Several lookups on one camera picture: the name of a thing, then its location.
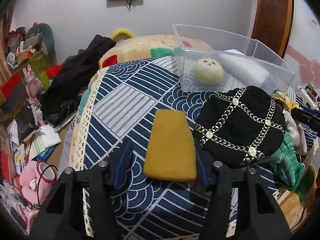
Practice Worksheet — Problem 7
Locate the white stickered suitcase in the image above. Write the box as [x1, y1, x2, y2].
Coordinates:
[295, 83, 320, 110]

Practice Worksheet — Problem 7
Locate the grey green neck pillow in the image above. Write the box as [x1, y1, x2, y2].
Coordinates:
[26, 23, 55, 57]

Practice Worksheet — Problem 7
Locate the floral fabric scrunchie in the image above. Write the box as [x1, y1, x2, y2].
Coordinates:
[271, 89, 299, 112]

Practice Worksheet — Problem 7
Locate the clear plastic bin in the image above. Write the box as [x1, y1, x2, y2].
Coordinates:
[172, 24, 295, 94]

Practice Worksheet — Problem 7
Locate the green knitted cloth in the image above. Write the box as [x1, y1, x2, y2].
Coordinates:
[267, 132, 304, 191]

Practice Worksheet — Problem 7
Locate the brown wooden wardrobe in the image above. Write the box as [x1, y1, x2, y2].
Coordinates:
[251, 0, 294, 57]

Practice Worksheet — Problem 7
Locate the yellow plush ball face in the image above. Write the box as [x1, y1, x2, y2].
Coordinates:
[194, 57, 224, 85]

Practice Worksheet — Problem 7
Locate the red box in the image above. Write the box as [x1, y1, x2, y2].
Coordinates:
[1, 72, 26, 114]

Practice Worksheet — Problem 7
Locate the white cloth bag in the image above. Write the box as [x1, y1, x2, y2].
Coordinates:
[283, 109, 308, 156]

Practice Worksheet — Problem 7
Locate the yellow foam tube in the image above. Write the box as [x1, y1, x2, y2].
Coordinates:
[110, 28, 135, 41]

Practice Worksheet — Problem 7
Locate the pink plush toy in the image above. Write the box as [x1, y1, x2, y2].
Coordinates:
[19, 160, 57, 206]

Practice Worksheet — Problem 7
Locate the beige patchwork blanket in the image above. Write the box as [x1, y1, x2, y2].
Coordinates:
[98, 34, 213, 68]

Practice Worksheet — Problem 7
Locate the pink bunny doll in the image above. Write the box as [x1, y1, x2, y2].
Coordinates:
[23, 64, 43, 107]

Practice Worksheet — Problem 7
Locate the black chain pattern pouch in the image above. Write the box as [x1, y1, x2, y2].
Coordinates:
[193, 86, 286, 168]

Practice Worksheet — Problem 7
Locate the green cardboard box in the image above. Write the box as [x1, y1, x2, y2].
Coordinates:
[29, 51, 53, 90]

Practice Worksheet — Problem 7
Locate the black clothing pile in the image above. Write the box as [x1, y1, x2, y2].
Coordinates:
[40, 35, 116, 127]

